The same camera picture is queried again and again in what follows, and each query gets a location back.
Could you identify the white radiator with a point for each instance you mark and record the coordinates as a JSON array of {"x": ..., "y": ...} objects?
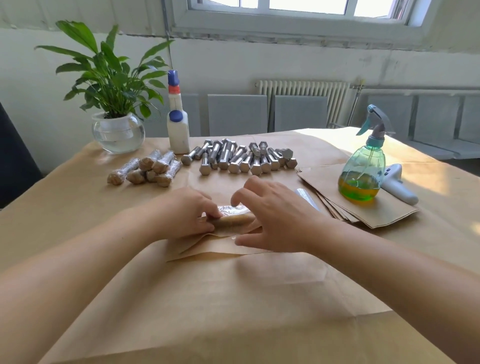
[{"x": 304, "y": 94}]

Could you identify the green leafy plant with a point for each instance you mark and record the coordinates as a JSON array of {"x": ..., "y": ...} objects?
[{"x": 109, "y": 71}]

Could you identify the round glass vase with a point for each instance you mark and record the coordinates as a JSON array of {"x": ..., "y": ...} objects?
[{"x": 118, "y": 135}]

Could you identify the person's right hand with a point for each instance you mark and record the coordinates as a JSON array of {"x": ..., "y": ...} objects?
[{"x": 289, "y": 221}]

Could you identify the person's left forearm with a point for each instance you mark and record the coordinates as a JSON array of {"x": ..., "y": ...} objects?
[{"x": 67, "y": 285}]

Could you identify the large brown paper table cover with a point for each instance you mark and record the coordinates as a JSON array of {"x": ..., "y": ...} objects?
[{"x": 60, "y": 202}]

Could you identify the white handheld controller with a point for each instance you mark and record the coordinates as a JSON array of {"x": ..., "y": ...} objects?
[{"x": 397, "y": 186}]

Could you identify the person's left hand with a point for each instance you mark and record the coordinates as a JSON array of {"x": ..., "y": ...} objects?
[{"x": 184, "y": 216}]

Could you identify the white cling film roll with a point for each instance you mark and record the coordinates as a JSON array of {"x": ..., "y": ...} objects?
[{"x": 309, "y": 199}]

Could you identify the pile of steel bolts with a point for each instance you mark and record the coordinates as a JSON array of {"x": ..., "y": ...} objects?
[{"x": 240, "y": 157}]

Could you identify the steel hex bolt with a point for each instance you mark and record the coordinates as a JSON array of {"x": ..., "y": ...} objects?
[{"x": 124, "y": 172}]

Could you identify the white vertical blind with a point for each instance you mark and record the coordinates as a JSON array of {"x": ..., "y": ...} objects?
[{"x": 75, "y": 9}]

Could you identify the white glue bottle blue cap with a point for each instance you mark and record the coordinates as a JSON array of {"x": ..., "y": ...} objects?
[{"x": 178, "y": 133}]

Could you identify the green spray bottle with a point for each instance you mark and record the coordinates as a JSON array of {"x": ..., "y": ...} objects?
[{"x": 361, "y": 176}]

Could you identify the stack of brown paper sheets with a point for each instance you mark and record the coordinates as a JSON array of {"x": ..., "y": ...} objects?
[{"x": 375, "y": 211}]

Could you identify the person's right forearm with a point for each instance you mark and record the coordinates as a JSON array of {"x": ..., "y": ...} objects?
[{"x": 405, "y": 285}]

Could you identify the white framed window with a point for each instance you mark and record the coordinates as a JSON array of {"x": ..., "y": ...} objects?
[{"x": 300, "y": 19}]

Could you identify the black trash bin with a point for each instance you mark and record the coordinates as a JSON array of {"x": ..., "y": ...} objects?
[{"x": 15, "y": 161}]

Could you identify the grey chair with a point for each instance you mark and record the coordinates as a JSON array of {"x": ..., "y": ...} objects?
[
  {"x": 450, "y": 124},
  {"x": 300, "y": 112},
  {"x": 397, "y": 116},
  {"x": 238, "y": 115},
  {"x": 191, "y": 116}
]

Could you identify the cling film sheet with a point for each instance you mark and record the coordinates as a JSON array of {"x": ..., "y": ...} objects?
[{"x": 231, "y": 211}]

